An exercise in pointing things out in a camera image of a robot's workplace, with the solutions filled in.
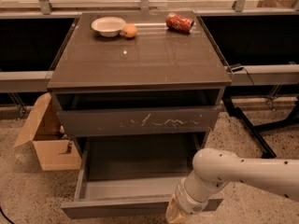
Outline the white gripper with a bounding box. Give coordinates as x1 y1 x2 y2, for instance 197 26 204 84
165 178 208 224

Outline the grey drawer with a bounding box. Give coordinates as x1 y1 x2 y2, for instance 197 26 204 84
57 90 220 137
61 133 224 220

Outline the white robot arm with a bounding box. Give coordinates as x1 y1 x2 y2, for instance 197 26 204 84
165 148 299 224

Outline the grey top drawer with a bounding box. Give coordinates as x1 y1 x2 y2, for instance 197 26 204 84
57 90 220 137

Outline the dark grey drawer cabinet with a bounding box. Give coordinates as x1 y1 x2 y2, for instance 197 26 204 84
47 11 233 161

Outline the open cardboard box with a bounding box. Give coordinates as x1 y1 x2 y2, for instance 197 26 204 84
14 92 81 171

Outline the black metal floor stand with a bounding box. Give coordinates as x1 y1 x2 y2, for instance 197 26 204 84
222 91 299 159

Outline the orange fruit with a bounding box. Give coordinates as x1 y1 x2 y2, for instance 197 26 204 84
123 23 137 38

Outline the red soda can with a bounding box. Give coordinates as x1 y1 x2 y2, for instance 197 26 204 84
166 13 194 34

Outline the white bowl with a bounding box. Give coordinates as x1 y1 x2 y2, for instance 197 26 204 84
92 17 126 37

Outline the black cable on ledge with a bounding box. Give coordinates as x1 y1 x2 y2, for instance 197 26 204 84
225 63 256 86

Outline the black cable on floor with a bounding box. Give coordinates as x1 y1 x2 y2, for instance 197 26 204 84
0 204 16 224

